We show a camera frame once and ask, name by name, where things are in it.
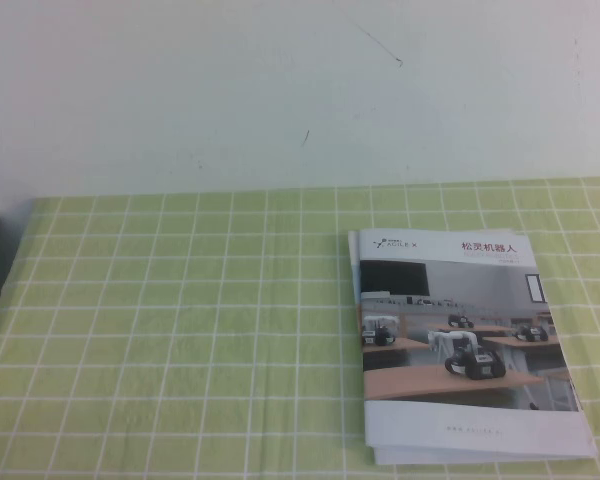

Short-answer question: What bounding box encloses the AgileX robot brochure book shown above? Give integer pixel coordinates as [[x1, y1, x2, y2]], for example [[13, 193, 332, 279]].
[[357, 227, 595, 449]]

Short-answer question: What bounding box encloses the AgileX brochure under book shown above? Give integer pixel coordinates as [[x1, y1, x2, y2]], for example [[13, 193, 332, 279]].
[[347, 228, 600, 467]]

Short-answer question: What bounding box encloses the green checked tablecloth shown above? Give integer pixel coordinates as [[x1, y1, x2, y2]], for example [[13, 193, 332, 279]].
[[0, 177, 600, 480]]

